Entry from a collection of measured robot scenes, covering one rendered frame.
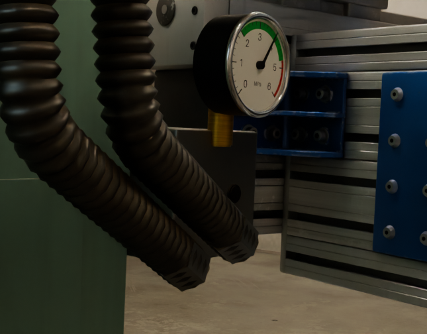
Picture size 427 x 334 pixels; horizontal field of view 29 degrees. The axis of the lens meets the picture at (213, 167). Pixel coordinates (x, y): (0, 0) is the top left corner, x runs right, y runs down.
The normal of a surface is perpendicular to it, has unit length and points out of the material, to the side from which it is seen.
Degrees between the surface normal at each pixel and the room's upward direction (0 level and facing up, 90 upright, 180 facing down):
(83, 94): 90
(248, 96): 90
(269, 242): 90
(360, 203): 90
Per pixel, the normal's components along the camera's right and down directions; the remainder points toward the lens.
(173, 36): -0.78, 0.00
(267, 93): 0.77, 0.07
